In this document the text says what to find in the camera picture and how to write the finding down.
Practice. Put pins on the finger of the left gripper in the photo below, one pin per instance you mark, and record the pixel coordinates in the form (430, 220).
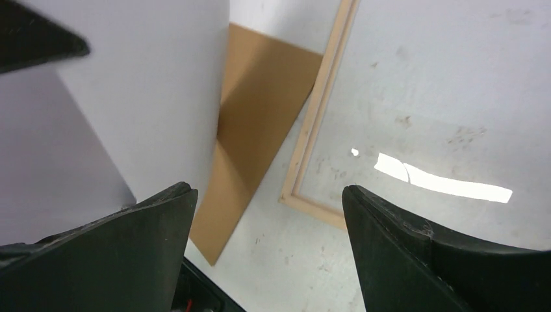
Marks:
(29, 39)

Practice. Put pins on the clear acrylic sheet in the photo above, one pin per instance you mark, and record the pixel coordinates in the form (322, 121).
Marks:
(442, 108)

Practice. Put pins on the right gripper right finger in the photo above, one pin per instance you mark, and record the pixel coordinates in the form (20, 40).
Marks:
(405, 262)

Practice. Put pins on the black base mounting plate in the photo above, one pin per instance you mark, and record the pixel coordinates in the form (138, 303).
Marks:
(195, 292)

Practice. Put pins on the white wooden picture frame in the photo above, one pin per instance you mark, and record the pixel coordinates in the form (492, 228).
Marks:
(309, 130)

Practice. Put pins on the brown cardboard backing board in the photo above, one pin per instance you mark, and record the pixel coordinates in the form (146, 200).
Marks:
(266, 83)

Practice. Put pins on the glossy photo print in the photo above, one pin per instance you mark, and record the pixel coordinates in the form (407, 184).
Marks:
(84, 137)

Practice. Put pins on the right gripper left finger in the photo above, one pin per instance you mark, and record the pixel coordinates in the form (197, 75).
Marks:
(127, 261)

